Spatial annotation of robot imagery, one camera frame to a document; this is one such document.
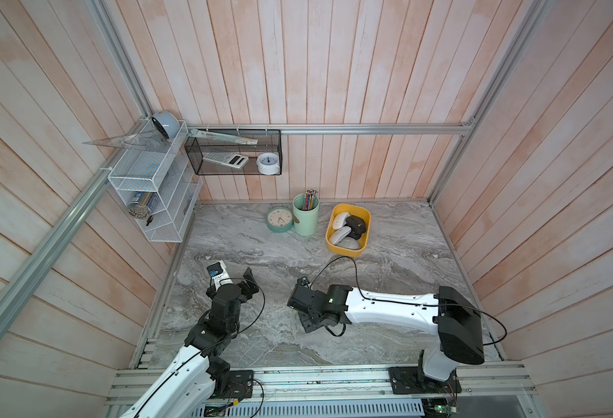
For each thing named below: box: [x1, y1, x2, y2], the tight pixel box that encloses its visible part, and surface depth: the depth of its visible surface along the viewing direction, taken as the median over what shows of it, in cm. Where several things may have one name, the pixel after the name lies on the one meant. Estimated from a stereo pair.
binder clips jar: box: [127, 191, 153, 220], surface depth 78 cm
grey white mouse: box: [334, 235, 361, 250], surface depth 103 cm
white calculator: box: [202, 152, 250, 170], surface depth 100 cm
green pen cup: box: [292, 193, 321, 237], surface depth 105 cm
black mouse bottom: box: [344, 215, 367, 240], surface depth 106 cm
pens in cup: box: [303, 188, 318, 211], surface depth 100 cm
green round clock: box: [265, 206, 295, 234], surface depth 113 cm
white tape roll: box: [256, 152, 281, 176], surface depth 97 cm
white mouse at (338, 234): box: [329, 225, 352, 245], surface depth 104 cm
